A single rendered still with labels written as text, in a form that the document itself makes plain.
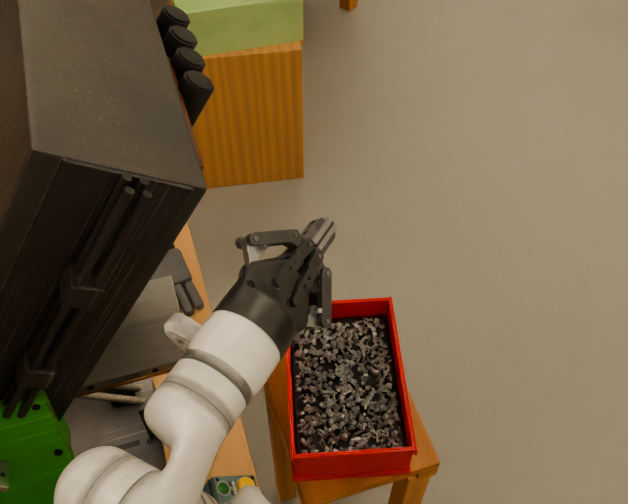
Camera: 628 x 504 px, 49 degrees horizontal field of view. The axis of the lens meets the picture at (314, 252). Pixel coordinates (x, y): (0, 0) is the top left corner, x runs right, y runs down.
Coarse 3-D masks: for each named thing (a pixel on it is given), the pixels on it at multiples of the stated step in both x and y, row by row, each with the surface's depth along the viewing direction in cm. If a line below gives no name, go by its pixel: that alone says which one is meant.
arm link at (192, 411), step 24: (192, 360) 57; (168, 384) 56; (192, 384) 55; (216, 384) 56; (168, 408) 54; (192, 408) 54; (216, 408) 55; (240, 408) 57; (168, 432) 54; (192, 432) 53; (216, 432) 55; (192, 456) 52; (144, 480) 51; (168, 480) 50; (192, 480) 52
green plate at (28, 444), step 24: (0, 408) 82; (48, 408) 84; (0, 432) 84; (24, 432) 85; (48, 432) 86; (0, 456) 86; (24, 456) 87; (48, 456) 89; (72, 456) 90; (24, 480) 90; (48, 480) 91
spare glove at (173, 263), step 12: (168, 252) 141; (180, 252) 141; (168, 264) 139; (180, 264) 139; (156, 276) 137; (180, 276) 137; (180, 288) 135; (192, 288) 135; (180, 300) 134; (192, 300) 134; (180, 312) 133; (192, 312) 133
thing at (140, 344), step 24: (144, 288) 110; (168, 288) 110; (144, 312) 107; (168, 312) 107; (120, 336) 105; (144, 336) 105; (120, 360) 102; (144, 360) 102; (168, 360) 102; (96, 384) 100; (120, 384) 102
